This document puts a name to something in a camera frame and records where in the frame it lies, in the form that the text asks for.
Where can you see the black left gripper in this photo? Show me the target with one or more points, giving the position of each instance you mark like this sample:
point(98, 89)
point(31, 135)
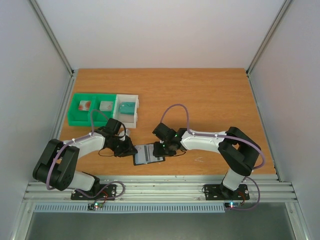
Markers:
point(128, 151)

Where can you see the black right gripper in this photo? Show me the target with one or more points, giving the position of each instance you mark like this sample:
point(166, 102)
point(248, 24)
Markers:
point(162, 149)

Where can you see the black leather card holder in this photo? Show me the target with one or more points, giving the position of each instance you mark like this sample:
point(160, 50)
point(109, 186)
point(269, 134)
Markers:
point(145, 155)

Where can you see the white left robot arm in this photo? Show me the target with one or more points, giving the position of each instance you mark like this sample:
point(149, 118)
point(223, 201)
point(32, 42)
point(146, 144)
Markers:
point(56, 166)

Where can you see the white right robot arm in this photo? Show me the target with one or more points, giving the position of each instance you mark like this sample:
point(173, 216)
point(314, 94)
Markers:
point(237, 149)

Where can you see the teal VIP card stack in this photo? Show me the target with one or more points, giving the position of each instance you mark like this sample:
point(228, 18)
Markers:
point(127, 108)

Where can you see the grey card with red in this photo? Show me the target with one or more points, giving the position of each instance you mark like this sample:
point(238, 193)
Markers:
point(106, 106)

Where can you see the red patterned card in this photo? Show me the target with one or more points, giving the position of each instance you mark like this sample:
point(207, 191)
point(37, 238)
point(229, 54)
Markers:
point(84, 105)

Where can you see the white plastic bin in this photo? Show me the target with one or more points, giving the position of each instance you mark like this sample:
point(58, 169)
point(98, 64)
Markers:
point(130, 121)

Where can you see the green plastic bin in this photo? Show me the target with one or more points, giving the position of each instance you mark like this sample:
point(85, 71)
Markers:
point(78, 118)

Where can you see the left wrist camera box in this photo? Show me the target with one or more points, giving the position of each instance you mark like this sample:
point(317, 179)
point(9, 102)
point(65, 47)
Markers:
point(125, 133)

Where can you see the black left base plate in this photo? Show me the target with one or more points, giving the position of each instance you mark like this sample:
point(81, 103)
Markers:
point(110, 191)

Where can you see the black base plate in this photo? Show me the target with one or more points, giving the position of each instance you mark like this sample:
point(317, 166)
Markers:
point(215, 192)
point(110, 191)

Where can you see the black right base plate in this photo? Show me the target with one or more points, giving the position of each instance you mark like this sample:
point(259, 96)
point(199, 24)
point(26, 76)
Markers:
point(215, 192)

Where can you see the grey slotted cable duct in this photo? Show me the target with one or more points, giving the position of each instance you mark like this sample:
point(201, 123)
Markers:
point(129, 208)

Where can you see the grey aluminium frame rail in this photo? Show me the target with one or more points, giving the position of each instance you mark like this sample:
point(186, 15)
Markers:
point(50, 34)

